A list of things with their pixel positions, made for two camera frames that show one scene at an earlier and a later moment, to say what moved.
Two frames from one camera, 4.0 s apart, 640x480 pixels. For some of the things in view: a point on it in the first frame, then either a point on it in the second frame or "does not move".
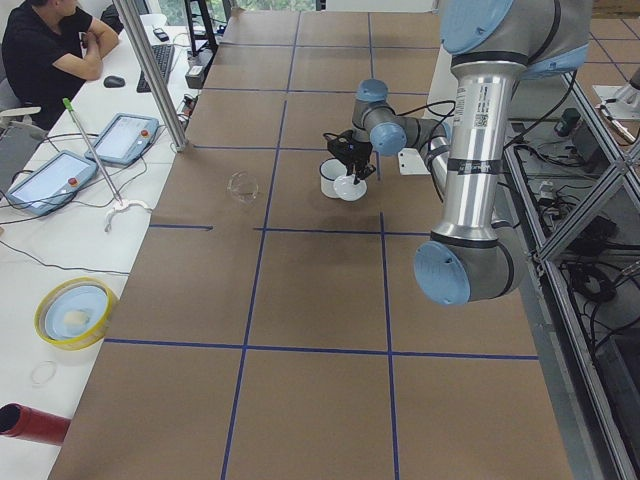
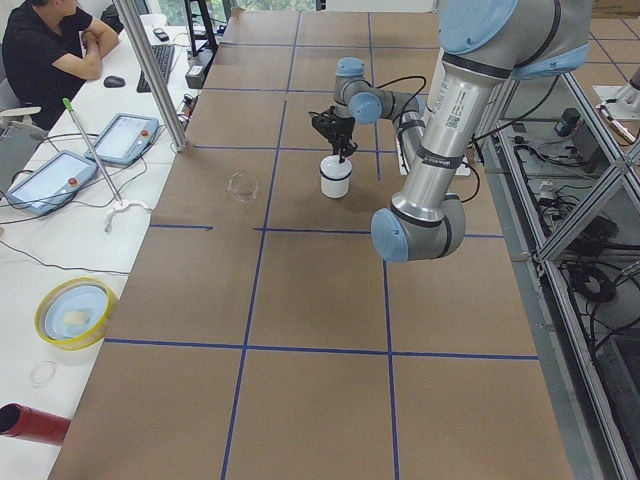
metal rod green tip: (73, 113) does not move
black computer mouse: (113, 81) does not move
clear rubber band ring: (43, 372) does not move
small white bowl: (345, 188) → (331, 167)
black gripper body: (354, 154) → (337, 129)
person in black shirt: (48, 55) does not move
